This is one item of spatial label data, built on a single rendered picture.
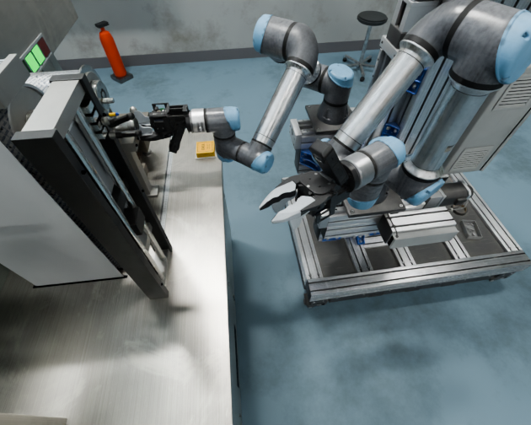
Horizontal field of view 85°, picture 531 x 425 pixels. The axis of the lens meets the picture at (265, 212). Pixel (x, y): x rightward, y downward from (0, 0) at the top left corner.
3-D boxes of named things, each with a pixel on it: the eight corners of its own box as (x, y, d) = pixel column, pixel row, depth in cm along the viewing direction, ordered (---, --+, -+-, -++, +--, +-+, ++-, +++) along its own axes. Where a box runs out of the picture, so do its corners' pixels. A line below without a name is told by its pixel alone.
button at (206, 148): (215, 156, 113) (214, 152, 111) (196, 158, 113) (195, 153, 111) (214, 145, 117) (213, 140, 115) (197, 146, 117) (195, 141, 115)
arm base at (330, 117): (342, 105, 148) (346, 87, 140) (351, 123, 139) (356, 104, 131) (313, 108, 147) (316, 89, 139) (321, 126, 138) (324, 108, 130)
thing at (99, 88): (111, 97, 81) (108, 116, 78) (104, 97, 81) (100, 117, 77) (99, 73, 74) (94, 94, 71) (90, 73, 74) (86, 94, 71)
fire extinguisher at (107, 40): (135, 72, 332) (115, 18, 288) (132, 83, 317) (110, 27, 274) (113, 73, 330) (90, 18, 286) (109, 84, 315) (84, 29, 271)
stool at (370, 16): (366, 57, 354) (380, 4, 310) (387, 78, 323) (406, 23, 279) (328, 62, 346) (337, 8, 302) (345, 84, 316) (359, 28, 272)
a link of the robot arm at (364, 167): (378, 162, 59) (349, 144, 64) (362, 170, 58) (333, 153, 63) (371, 189, 65) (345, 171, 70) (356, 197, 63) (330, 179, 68)
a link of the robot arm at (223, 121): (241, 137, 94) (239, 115, 88) (207, 140, 94) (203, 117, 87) (239, 123, 99) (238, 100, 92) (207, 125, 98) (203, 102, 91)
